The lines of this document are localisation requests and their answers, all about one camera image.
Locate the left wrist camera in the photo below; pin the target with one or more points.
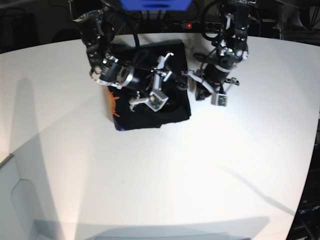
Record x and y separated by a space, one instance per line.
219 99

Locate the blue plastic box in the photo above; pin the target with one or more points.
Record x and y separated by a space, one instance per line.
159 5

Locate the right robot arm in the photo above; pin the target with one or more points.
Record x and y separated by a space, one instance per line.
102 50

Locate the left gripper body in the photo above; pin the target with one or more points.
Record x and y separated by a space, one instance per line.
214 77

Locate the black T-shirt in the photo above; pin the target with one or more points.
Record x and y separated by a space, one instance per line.
116 101

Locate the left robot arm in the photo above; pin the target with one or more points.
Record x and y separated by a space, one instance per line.
229 49

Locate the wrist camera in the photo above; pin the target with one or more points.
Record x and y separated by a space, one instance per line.
219 99
157 100

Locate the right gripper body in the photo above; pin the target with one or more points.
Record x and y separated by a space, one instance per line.
161 74

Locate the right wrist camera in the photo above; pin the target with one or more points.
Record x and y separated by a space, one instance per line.
157 100

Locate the black power strip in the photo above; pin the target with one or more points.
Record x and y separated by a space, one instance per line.
195 26

